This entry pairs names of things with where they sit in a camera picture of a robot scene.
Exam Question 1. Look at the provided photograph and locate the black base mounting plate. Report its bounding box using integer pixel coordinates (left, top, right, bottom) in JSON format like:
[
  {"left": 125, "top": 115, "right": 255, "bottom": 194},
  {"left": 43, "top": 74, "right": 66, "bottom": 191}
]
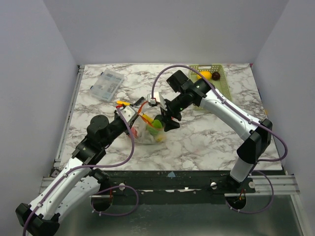
[{"left": 50, "top": 169, "right": 288, "bottom": 206}]

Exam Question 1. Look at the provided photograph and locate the yellow round fruit toy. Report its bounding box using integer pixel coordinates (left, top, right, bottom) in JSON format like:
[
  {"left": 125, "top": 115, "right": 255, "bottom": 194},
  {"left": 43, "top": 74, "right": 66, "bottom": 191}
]
[{"left": 196, "top": 71, "right": 212, "bottom": 80}]

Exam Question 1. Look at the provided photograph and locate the clear plastic organizer box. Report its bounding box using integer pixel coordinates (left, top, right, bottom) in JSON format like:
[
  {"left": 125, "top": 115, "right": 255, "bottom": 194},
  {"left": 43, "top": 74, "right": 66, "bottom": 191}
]
[{"left": 90, "top": 69, "right": 125, "bottom": 102}]

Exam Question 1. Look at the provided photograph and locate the peach toy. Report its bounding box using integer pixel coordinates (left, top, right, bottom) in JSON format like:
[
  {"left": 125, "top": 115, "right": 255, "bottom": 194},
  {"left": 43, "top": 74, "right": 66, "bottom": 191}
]
[{"left": 131, "top": 127, "right": 138, "bottom": 138}]

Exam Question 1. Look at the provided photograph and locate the aluminium frame rail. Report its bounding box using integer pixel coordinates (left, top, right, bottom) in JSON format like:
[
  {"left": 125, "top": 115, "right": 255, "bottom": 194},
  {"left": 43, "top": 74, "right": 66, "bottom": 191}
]
[{"left": 39, "top": 176, "right": 301, "bottom": 197}]

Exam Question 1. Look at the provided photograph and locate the black bit holder strip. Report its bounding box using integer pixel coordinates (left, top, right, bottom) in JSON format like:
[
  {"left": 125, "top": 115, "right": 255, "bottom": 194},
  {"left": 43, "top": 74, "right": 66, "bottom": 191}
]
[{"left": 134, "top": 97, "right": 144, "bottom": 106}]

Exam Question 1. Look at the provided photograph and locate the dark red plum toy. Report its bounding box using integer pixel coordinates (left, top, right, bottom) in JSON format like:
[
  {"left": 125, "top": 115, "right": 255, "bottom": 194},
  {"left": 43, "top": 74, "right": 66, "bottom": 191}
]
[{"left": 212, "top": 72, "right": 221, "bottom": 81}]

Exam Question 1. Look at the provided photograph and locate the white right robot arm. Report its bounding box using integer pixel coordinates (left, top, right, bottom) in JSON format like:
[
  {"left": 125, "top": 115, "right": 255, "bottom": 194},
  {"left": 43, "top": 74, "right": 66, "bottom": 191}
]
[{"left": 155, "top": 70, "right": 273, "bottom": 193}]

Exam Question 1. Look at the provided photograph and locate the pale green perforated basket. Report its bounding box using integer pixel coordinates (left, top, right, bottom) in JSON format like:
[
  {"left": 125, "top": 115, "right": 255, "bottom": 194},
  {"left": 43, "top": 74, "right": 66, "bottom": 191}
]
[{"left": 189, "top": 64, "right": 232, "bottom": 101}]

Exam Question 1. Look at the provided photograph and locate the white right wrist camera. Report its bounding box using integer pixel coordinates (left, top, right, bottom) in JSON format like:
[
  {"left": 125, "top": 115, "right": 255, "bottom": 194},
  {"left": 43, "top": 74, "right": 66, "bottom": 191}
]
[{"left": 147, "top": 92, "right": 163, "bottom": 107}]

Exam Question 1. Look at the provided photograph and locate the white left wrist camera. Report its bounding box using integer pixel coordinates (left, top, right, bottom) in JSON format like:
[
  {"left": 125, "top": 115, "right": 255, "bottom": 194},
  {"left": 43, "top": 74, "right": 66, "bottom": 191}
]
[{"left": 116, "top": 105, "right": 138, "bottom": 124}]

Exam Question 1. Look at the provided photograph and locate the grey oyster mushroom toy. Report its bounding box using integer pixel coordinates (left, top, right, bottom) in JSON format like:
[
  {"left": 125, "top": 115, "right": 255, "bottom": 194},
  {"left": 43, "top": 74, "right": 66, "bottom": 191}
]
[{"left": 133, "top": 123, "right": 155, "bottom": 144}]

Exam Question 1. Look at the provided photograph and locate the yellow banana toy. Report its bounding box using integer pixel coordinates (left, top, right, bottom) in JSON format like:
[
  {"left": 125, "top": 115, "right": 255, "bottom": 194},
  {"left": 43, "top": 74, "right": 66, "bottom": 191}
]
[{"left": 155, "top": 134, "right": 166, "bottom": 143}]

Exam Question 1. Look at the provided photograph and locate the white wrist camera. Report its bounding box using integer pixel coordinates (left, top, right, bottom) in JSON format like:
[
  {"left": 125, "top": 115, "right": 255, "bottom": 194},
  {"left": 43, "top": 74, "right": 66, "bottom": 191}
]
[
  {"left": 147, "top": 92, "right": 163, "bottom": 107},
  {"left": 116, "top": 105, "right": 138, "bottom": 124}
]

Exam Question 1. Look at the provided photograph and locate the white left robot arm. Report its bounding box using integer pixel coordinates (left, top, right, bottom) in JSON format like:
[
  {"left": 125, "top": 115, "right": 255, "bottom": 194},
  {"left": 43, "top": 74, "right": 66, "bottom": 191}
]
[{"left": 15, "top": 110, "right": 137, "bottom": 236}]

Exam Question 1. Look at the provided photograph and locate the small bright green vegetable toy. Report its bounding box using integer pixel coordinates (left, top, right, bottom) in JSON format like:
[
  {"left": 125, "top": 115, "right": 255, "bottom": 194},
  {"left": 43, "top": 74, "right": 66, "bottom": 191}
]
[{"left": 147, "top": 119, "right": 163, "bottom": 136}]

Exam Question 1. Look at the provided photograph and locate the clear zip bag orange zipper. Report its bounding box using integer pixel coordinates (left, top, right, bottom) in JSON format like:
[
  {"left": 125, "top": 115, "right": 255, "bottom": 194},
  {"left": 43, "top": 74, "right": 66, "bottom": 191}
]
[{"left": 133, "top": 101, "right": 166, "bottom": 145}]

